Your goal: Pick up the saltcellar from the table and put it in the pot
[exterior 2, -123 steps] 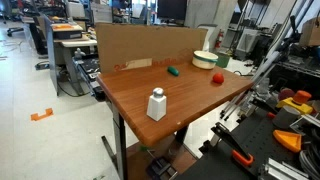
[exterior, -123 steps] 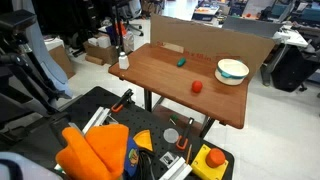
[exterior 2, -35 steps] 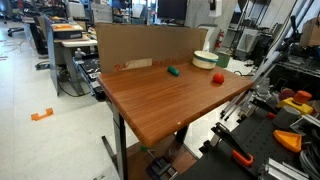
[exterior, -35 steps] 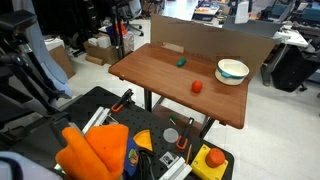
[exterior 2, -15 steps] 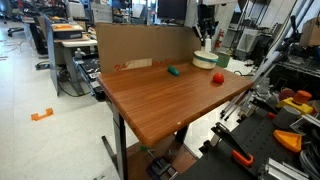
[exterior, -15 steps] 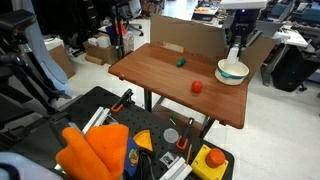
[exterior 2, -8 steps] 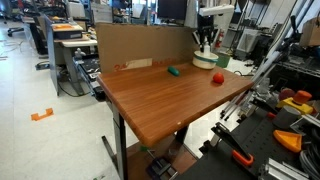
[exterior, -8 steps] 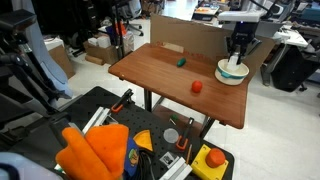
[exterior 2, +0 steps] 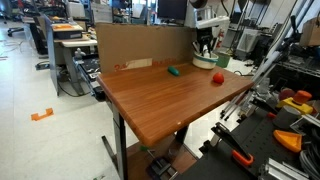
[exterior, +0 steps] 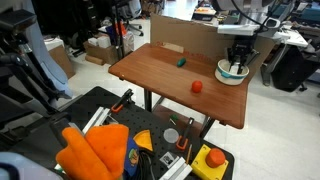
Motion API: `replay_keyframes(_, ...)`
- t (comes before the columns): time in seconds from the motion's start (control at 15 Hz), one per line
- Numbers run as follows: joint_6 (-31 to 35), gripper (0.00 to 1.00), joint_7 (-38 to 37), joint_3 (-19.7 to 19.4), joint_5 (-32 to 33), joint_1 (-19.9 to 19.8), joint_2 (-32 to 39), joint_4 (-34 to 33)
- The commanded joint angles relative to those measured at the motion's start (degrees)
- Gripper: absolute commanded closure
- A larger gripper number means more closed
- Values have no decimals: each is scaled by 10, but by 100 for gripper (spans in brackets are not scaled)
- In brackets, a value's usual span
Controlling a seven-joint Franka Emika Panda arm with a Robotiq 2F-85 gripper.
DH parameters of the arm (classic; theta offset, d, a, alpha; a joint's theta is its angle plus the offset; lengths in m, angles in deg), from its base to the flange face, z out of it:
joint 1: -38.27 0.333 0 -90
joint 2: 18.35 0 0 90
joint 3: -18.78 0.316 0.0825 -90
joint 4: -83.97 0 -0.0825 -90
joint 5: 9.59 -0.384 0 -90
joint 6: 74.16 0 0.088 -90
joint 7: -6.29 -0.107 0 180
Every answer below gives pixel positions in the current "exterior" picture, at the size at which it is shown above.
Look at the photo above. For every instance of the green toy vegetable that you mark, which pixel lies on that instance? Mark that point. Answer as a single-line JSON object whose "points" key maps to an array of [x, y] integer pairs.
{"points": [[181, 62]]}

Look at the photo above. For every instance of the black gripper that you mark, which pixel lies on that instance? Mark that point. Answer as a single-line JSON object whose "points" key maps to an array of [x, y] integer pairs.
{"points": [[243, 48]]}

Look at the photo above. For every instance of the orange plush toy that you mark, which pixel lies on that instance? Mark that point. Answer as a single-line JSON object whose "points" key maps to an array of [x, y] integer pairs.
{"points": [[95, 150]]}

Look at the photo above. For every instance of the gray swivel office chair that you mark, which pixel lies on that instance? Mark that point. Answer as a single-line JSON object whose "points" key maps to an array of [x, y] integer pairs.
{"points": [[133, 16]]}

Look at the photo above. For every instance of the gray cylinder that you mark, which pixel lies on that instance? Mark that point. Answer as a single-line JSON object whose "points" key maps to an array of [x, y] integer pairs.
{"points": [[171, 135]]}

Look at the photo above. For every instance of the white side desk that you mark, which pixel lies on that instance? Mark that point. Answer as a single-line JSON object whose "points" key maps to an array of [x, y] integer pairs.
{"points": [[293, 37]]}

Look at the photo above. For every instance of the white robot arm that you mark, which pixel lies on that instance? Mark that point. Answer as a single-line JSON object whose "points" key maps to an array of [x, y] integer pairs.
{"points": [[246, 29]]}

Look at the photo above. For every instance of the aluminium extrusion bar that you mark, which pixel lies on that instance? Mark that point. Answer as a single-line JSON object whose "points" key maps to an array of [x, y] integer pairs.
{"points": [[98, 119], [176, 169]]}

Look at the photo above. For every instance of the black bin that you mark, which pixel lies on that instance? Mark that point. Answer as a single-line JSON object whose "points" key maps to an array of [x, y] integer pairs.
{"points": [[290, 68]]}

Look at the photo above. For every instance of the yellow emergency stop button box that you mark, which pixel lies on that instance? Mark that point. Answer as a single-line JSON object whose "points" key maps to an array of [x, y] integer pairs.
{"points": [[206, 166]]}

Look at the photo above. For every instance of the brown wooden base board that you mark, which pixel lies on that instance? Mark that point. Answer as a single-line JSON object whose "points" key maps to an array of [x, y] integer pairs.
{"points": [[165, 113]]}

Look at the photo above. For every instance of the brown cardboard panel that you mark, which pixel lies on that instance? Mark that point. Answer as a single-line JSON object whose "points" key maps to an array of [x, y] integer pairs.
{"points": [[186, 36]]}

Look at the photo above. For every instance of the white pot teal band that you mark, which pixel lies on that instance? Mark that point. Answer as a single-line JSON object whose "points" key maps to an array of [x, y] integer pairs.
{"points": [[222, 76]]}

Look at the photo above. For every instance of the blue item with logo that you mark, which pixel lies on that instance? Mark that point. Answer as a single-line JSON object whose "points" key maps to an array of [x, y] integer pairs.
{"points": [[132, 156]]}

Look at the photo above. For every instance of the white blue rounded object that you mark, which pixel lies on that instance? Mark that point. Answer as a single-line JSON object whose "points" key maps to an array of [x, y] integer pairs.
{"points": [[16, 168]]}

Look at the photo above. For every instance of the low wide cardboard box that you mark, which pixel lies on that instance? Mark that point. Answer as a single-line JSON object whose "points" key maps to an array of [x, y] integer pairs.
{"points": [[100, 52]]}

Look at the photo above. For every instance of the black perforated board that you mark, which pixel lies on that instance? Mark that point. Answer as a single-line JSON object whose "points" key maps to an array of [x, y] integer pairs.
{"points": [[96, 98]]}

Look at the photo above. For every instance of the white printed tag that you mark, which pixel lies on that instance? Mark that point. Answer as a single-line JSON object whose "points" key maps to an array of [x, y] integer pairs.
{"points": [[168, 158]]}

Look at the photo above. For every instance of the black camera stand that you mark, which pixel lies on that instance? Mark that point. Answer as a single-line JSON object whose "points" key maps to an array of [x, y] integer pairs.
{"points": [[20, 66]]}

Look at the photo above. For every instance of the white saltcellar silver top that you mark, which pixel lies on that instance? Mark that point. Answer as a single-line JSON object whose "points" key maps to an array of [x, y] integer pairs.
{"points": [[234, 63]]}

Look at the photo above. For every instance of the wooden pencil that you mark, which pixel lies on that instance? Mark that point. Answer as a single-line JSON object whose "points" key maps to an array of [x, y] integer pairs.
{"points": [[189, 153]]}

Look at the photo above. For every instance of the orange wedge block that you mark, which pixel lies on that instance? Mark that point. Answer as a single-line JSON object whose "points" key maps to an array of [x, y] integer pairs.
{"points": [[144, 140]]}

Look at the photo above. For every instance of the tall cardboard box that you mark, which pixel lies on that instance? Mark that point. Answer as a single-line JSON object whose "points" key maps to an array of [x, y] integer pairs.
{"points": [[62, 59]]}

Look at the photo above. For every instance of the blue gray cloth cover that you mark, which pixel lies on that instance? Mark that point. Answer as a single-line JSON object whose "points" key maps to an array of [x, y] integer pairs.
{"points": [[43, 56]]}

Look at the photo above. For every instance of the red toy tomato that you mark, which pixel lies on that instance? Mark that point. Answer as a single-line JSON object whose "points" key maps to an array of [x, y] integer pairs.
{"points": [[197, 86]]}

